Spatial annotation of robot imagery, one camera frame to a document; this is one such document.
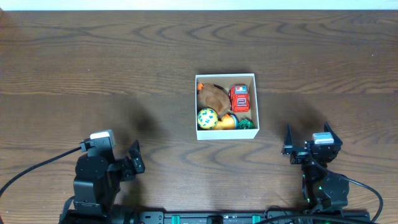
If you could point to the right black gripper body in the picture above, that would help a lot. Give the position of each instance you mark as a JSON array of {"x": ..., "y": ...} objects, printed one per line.
[{"x": 300, "y": 154}]

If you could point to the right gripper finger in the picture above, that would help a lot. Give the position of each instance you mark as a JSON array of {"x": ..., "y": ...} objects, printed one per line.
[
  {"x": 288, "y": 142},
  {"x": 328, "y": 129}
]

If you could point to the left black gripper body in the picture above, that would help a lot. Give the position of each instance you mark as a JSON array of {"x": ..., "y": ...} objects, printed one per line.
[{"x": 134, "y": 162}]

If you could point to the green ridged ball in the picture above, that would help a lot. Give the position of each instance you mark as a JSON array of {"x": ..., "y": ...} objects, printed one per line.
[{"x": 245, "y": 124}]

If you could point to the orange duck toy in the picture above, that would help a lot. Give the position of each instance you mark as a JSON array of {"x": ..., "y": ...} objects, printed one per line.
[{"x": 227, "y": 122}]

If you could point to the red toy truck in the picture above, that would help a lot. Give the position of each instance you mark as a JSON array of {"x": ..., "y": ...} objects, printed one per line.
[{"x": 239, "y": 97}]

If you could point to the yellow ball with blue marks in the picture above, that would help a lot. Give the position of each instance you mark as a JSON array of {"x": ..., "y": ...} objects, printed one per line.
[{"x": 207, "y": 118}]

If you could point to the brown plush toy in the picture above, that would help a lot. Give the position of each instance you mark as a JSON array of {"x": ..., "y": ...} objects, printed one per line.
[{"x": 211, "y": 96}]

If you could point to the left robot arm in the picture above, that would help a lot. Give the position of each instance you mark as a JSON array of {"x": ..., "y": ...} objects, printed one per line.
[{"x": 97, "y": 183}]

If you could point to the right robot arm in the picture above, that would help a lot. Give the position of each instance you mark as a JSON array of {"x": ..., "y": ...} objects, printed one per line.
[{"x": 326, "y": 192}]

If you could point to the white cardboard box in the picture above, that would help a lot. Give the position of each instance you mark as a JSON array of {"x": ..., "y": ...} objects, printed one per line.
[{"x": 225, "y": 81}]

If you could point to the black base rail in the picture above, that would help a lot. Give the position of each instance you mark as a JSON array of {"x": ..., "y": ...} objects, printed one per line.
[{"x": 224, "y": 217}]

